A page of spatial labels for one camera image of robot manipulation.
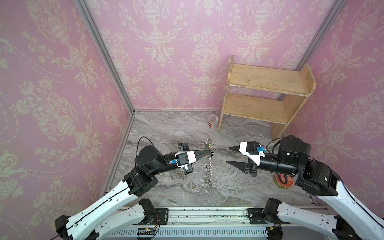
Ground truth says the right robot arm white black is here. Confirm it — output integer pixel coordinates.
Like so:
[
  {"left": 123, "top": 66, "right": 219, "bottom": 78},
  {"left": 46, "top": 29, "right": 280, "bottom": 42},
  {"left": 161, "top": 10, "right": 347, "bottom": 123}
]
[{"left": 227, "top": 135, "right": 384, "bottom": 240}]

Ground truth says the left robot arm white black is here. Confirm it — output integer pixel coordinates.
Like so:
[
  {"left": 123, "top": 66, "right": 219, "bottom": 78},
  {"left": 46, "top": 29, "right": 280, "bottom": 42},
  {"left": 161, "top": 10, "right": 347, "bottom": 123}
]
[{"left": 55, "top": 143, "right": 213, "bottom": 240}]

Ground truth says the clear plastic cup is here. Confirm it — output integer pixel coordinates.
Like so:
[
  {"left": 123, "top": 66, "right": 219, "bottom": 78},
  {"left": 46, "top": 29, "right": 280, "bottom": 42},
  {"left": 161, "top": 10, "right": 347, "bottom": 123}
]
[{"left": 207, "top": 114, "right": 220, "bottom": 129}]

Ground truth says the red round tin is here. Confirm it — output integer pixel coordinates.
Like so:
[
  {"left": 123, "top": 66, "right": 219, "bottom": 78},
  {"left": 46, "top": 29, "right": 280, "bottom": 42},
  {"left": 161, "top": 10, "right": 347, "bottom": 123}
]
[{"left": 273, "top": 174, "right": 295, "bottom": 189}]

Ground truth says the wooden two-tier shelf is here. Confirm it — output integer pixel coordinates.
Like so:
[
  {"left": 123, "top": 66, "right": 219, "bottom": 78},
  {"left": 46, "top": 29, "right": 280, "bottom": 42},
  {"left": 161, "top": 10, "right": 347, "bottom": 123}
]
[{"left": 217, "top": 54, "right": 317, "bottom": 144}]

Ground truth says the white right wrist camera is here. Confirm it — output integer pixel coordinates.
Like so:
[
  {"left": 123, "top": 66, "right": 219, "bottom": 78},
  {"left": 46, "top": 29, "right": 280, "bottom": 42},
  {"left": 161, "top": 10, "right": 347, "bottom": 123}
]
[{"left": 239, "top": 142, "right": 266, "bottom": 167}]

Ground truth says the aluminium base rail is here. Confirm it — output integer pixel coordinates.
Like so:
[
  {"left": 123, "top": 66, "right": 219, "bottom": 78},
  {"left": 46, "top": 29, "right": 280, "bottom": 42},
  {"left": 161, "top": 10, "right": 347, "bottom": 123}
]
[{"left": 78, "top": 205, "right": 337, "bottom": 240}]

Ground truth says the aluminium corner post left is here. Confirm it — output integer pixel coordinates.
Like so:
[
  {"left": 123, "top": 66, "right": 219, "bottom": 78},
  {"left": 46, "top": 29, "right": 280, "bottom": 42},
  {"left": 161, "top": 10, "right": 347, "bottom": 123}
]
[{"left": 75, "top": 0, "right": 135, "bottom": 115}]

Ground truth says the aluminium corner post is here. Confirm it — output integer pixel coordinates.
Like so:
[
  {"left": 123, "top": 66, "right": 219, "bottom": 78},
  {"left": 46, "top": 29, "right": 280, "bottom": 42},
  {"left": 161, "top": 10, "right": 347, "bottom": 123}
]
[
  {"left": 277, "top": 0, "right": 347, "bottom": 101},
  {"left": 75, "top": 0, "right": 135, "bottom": 115}
]

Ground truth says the aluminium corner post right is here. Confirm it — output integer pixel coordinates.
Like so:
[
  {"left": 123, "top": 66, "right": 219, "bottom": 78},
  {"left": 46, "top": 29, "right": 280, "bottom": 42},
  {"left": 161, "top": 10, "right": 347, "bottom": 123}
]
[{"left": 277, "top": 0, "right": 347, "bottom": 101}]

